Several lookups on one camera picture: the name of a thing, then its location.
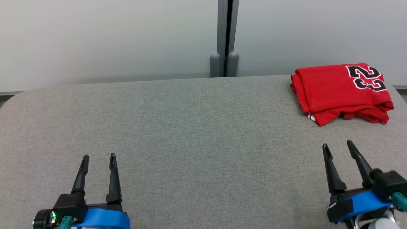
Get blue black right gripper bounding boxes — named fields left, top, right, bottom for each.
left=322, top=140, right=398, bottom=223

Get grey cylindrical post foot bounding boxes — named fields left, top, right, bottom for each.
left=210, top=53, right=221, bottom=78
left=227, top=52, right=239, bottom=77

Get red shorts with white stripe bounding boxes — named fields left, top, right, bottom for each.
left=341, top=109, right=390, bottom=124

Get red basketball jersey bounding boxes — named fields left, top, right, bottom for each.
left=290, top=63, right=395, bottom=127

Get grey partition post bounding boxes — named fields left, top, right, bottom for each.
left=217, top=0, right=239, bottom=77

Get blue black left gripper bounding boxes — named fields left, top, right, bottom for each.
left=33, top=153, right=131, bottom=229

